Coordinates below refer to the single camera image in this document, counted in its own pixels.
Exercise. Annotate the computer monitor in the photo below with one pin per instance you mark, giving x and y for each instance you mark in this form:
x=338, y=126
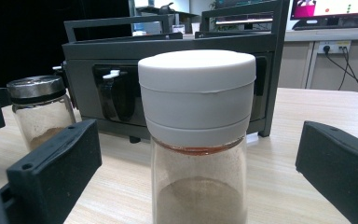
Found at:
x=332, y=7

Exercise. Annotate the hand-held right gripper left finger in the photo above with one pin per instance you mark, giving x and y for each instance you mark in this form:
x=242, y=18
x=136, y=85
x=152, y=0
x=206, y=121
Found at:
x=56, y=174

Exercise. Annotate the white lid glass spice jar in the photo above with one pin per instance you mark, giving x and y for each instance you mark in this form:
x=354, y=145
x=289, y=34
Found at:
x=199, y=93

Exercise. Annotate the beige office desk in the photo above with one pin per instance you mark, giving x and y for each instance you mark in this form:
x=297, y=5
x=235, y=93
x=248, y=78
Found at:
x=295, y=62

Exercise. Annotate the white wall socket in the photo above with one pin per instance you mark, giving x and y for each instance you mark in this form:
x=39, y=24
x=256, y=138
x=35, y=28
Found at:
x=334, y=46

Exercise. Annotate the metal lid glass spice jar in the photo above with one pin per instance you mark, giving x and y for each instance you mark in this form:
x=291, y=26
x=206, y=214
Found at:
x=40, y=109

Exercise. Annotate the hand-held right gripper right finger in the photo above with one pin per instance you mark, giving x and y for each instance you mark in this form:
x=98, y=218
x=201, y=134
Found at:
x=341, y=168

